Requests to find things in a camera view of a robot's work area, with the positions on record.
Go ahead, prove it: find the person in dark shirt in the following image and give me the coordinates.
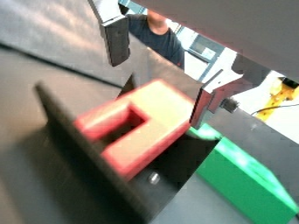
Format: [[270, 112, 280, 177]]
[[125, 10, 184, 69]]

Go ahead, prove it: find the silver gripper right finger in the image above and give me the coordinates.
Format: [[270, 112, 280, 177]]
[[189, 54, 271, 129]]

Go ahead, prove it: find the yellow stand in background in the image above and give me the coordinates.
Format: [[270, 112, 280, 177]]
[[252, 77, 299, 122]]

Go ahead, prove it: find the green fixture block with cutouts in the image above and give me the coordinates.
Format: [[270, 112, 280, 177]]
[[187, 123, 299, 224]]

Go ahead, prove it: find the black curved stand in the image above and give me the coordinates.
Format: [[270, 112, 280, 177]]
[[35, 82, 218, 224]]

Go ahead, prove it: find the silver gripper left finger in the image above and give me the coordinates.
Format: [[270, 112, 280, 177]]
[[88, 0, 129, 67]]

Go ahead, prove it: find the red square-circle object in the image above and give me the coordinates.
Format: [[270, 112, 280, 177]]
[[73, 79, 193, 179]]

